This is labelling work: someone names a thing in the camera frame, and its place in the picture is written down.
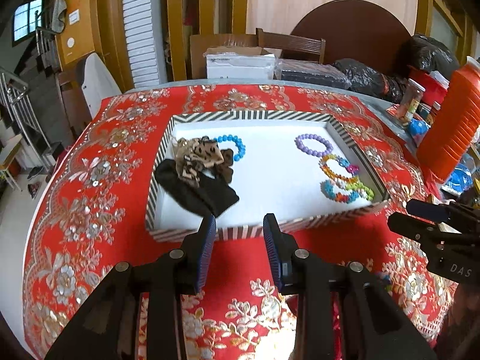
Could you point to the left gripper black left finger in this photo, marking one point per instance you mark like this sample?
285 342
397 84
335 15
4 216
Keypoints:
106 325

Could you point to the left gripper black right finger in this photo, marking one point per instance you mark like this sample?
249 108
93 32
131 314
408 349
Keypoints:
343 312

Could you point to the black hair scrunchie cloth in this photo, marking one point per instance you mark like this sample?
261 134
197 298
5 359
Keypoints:
212 197

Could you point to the leopard print scrunchie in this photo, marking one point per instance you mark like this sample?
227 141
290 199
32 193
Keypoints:
194 156

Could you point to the orange plastic jug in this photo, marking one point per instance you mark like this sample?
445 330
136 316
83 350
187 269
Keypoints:
455 125

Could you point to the clear snack jar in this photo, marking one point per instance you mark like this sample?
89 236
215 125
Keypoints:
411 99

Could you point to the striped white tray box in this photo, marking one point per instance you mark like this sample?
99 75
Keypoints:
274 176

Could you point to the black plastic bag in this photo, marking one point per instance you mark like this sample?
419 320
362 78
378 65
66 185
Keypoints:
422 59

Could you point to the small white desk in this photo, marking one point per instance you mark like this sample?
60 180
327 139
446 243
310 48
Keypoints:
7 156

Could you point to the round dark wooden tabletop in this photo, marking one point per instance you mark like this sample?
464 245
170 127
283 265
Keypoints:
359 30

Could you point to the metal stair railing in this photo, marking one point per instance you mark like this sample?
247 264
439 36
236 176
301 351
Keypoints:
15 98

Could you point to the wooden slat chair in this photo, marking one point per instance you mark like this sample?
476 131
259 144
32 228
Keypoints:
283 42

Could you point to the white cardboard box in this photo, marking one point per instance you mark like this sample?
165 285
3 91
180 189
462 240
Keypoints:
239 62

